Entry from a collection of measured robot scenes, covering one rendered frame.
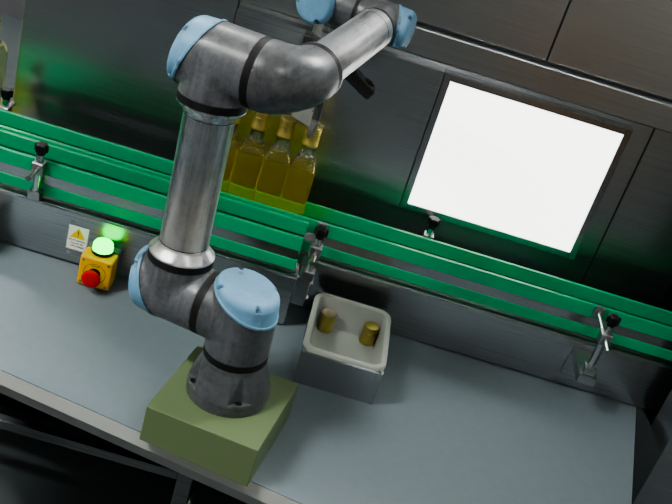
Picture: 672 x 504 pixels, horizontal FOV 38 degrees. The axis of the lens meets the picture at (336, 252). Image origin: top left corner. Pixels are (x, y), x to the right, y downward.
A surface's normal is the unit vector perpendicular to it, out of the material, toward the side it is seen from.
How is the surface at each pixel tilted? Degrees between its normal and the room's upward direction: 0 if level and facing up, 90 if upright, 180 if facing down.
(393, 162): 90
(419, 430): 0
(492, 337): 90
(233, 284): 5
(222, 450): 90
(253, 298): 5
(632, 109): 90
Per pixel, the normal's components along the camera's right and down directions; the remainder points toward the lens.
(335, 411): 0.27, -0.83
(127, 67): -0.11, 0.47
